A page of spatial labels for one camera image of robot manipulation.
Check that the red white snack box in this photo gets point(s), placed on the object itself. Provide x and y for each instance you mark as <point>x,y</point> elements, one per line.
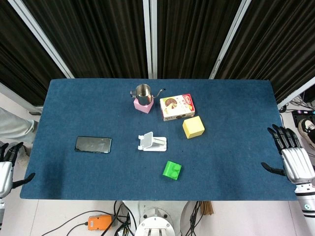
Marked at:
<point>177,107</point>

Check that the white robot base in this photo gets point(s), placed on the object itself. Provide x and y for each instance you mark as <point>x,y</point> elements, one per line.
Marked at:
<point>155,221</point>

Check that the black power strip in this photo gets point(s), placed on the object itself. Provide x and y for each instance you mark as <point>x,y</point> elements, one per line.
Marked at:
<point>301,116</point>

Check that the blue felt table cloth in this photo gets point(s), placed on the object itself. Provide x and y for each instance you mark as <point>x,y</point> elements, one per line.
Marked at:
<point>73,110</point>

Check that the orange box device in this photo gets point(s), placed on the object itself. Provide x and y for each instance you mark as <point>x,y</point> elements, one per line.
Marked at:
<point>99,222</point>

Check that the green plastic block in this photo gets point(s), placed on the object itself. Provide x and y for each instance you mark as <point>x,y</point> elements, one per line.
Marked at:
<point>171,170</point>

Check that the grey aluminium partition post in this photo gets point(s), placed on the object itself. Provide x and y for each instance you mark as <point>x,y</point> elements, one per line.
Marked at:
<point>150,39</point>
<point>17,97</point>
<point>297,93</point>
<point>230,39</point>
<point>41,39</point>

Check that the grey trouser leg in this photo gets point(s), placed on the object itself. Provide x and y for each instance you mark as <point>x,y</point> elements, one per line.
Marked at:
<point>14,125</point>

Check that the yellow cube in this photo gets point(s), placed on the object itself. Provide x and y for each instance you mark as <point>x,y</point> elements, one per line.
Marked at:
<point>193,127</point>

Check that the pink block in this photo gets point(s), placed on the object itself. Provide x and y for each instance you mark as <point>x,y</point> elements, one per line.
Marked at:
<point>142,108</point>

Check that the brown cardboard piece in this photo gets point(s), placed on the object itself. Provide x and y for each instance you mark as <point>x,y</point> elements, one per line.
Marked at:
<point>208,207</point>

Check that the black smartphone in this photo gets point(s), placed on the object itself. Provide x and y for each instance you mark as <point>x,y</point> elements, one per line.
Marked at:
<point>93,145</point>

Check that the black white sneaker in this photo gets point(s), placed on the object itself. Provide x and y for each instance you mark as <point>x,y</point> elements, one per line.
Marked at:
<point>307,131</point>

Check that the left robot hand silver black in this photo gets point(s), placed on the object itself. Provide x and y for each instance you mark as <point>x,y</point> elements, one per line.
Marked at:
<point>5,175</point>

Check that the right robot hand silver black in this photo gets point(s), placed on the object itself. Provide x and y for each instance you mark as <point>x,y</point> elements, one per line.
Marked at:
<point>296,164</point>

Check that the white folding phone stand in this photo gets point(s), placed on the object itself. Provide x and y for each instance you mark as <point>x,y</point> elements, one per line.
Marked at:
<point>152,143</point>

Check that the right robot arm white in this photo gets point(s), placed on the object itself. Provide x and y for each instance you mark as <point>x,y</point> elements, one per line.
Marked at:
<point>306,204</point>

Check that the steel spouted cup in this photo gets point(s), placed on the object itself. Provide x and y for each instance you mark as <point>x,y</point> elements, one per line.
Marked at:
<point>143,94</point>

